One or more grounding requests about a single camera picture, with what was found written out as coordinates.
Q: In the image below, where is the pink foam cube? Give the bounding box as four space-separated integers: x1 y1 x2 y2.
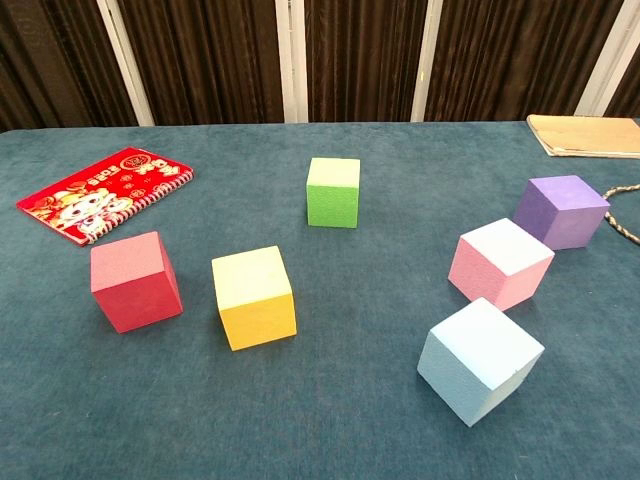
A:
447 217 556 312

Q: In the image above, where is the pink block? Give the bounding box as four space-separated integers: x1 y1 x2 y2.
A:
89 230 185 335

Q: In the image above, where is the light blue block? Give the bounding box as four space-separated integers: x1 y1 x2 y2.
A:
416 296 546 428

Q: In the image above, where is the green foam cube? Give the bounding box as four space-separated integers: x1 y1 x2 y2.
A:
305 156 362 230

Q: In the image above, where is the yellow block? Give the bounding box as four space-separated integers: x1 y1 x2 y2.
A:
210 244 298 352

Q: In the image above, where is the teal felt table cover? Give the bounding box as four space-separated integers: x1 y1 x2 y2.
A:
0 118 640 480

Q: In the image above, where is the dark brown pleated curtain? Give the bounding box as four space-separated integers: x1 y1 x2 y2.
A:
0 0 640 134

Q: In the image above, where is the red spiral cartoon notebook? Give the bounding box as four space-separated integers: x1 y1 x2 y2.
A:
15 146 195 248

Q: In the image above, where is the purple block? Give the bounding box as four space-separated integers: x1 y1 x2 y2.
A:
512 174 612 252

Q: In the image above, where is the brown kraft paper notepad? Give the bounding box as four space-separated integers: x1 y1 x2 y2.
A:
526 113 640 160

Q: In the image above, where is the white partition frame post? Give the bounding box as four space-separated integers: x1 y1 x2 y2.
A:
96 0 155 127
274 0 310 124
410 0 444 123
573 0 640 117

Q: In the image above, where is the braided beige rope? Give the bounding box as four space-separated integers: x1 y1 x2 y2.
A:
602 183 640 246

